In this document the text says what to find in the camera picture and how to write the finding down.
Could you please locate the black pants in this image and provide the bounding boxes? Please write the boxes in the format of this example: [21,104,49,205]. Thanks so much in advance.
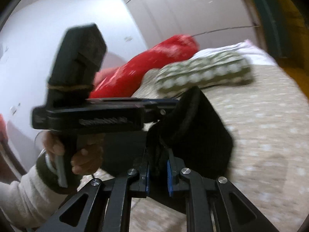
[101,85,234,214]

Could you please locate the left hand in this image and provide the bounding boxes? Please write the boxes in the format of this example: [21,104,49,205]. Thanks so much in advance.
[42,131,105,175]

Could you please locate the pink pillow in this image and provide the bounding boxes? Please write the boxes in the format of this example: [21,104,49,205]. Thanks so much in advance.
[93,67,118,87]

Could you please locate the red blanket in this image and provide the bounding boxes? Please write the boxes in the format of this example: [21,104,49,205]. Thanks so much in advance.
[89,35,199,98]

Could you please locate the olive patterned pillow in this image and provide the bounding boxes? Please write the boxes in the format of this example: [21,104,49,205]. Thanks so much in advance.
[154,51,254,97]

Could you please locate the beige dotted quilt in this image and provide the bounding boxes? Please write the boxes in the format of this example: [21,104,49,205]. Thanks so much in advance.
[79,63,309,232]

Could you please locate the white wardrobe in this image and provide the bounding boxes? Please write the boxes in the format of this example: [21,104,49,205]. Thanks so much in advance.
[124,0,266,49]

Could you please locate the white bed sheet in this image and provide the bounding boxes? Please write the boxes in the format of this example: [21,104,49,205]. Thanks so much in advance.
[191,39,278,66]

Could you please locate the dark green curtain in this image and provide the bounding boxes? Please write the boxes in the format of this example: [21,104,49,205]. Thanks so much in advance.
[253,0,289,58]

